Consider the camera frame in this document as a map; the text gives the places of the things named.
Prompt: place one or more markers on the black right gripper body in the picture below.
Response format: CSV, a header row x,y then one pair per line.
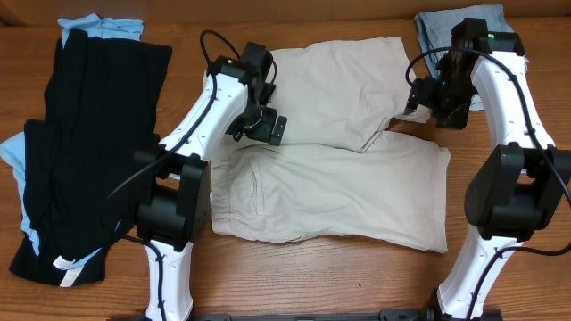
x,y
449,100

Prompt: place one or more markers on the light blue garment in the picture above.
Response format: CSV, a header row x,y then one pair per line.
x,y
100,27

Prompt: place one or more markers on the beige khaki shorts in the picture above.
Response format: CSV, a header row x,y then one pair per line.
x,y
339,169

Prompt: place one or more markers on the folded light blue jeans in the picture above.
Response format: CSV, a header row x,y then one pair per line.
x,y
434,28

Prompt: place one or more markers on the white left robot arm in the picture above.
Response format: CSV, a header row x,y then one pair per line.
x,y
174,177

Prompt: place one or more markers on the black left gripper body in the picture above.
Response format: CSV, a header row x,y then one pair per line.
x,y
256,121

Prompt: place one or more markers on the black garment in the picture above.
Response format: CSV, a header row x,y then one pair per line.
x,y
100,109

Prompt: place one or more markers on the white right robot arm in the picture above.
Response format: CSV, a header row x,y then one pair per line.
x,y
518,188

